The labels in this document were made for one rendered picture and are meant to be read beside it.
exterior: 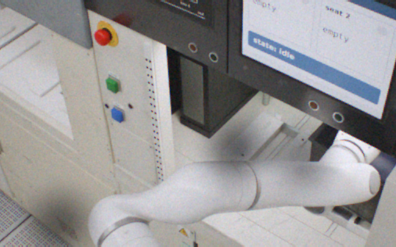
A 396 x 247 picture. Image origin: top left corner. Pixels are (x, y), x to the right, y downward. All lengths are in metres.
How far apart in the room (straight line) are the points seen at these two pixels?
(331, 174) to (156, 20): 0.45
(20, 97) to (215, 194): 1.18
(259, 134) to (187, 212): 0.80
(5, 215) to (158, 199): 1.90
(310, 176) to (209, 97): 0.61
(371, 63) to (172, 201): 0.38
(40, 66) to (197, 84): 0.69
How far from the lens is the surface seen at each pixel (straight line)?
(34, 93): 2.04
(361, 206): 1.50
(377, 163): 1.52
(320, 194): 1.13
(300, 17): 0.98
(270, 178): 1.07
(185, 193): 0.96
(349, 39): 0.95
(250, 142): 1.72
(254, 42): 1.06
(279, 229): 1.57
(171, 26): 1.19
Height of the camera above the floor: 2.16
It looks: 45 degrees down
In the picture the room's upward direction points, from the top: 2 degrees counter-clockwise
